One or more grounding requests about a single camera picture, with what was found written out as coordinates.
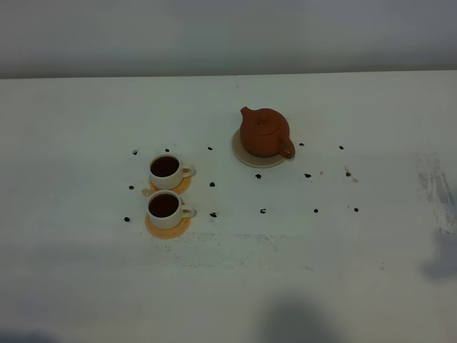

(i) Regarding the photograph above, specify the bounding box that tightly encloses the brown clay teapot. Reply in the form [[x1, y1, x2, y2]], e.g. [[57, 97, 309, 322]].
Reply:
[[239, 106, 295, 159]]

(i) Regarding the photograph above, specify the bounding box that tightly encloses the beige round teapot saucer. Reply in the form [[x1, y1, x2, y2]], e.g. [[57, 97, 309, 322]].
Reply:
[[231, 130, 286, 169]]

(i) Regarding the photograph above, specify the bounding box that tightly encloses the far orange round coaster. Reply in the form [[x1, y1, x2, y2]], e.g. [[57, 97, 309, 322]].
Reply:
[[144, 177, 192, 197]]

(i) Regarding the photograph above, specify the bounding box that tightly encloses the orange round coaster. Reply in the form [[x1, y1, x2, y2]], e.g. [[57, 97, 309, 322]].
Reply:
[[144, 177, 192, 197], [145, 213, 191, 239]]

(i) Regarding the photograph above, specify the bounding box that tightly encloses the far white teacup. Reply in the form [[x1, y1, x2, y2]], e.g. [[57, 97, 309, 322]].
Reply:
[[149, 154, 195, 190]]

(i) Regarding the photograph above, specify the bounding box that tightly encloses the white teacup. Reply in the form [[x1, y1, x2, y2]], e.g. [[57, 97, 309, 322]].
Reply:
[[149, 154, 195, 190], [147, 190, 196, 230]]

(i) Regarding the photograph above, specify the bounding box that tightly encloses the near white teacup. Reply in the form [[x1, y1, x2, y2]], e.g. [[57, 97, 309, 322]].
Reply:
[[147, 190, 196, 230]]

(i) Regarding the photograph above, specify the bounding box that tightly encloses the near orange round coaster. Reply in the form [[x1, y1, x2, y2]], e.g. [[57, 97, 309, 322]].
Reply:
[[145, 213, 191, 239]]

